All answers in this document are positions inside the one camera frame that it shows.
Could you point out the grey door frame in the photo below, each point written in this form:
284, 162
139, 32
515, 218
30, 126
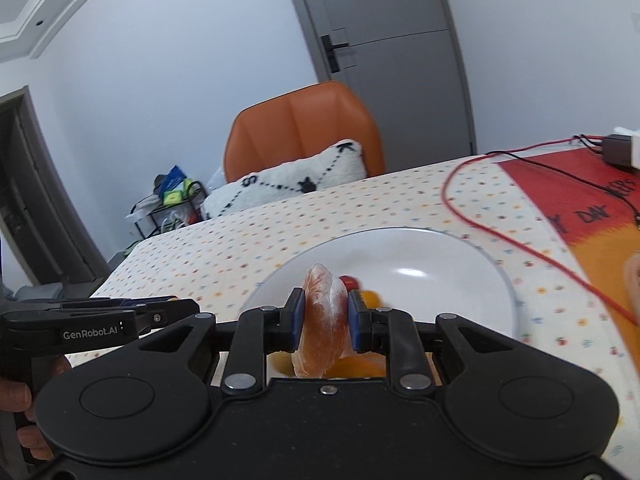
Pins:
55, 200

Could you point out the blue packet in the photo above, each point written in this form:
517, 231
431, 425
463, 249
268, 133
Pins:
175, 177

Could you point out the red and orange mat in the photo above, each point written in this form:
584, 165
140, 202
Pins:
565, 185

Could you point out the small red fruit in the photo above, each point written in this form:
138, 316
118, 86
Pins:
349, 281

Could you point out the white plate with blue rim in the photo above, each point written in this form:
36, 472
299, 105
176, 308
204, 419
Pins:
425, 280

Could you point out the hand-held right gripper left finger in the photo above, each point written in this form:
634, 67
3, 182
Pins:
298, 321

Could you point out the orange leather chair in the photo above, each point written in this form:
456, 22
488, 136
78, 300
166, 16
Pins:
300, 125

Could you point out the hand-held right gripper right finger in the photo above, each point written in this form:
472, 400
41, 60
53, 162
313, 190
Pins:
355, 321

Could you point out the white pillow with black stars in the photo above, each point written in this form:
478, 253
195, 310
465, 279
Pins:
280, 180

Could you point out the person's left hand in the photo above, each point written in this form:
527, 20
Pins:
15, 396

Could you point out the clear plastic food container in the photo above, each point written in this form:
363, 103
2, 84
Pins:
634, 277

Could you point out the white power strip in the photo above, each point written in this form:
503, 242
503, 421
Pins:
634, 147

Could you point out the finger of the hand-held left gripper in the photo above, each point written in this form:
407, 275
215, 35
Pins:
170, 316
100, 302

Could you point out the orange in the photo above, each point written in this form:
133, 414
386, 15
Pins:
357, 367

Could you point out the black power adapter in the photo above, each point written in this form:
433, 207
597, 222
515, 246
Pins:
617, 151

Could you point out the pastry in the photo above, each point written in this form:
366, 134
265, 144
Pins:
322, 330

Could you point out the yellow-green packet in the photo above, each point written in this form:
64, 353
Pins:
179, 194

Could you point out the small yellow-orange fruit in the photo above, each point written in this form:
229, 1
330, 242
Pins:
370, 299

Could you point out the grey door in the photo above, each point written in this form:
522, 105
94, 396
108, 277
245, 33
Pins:
390, 60

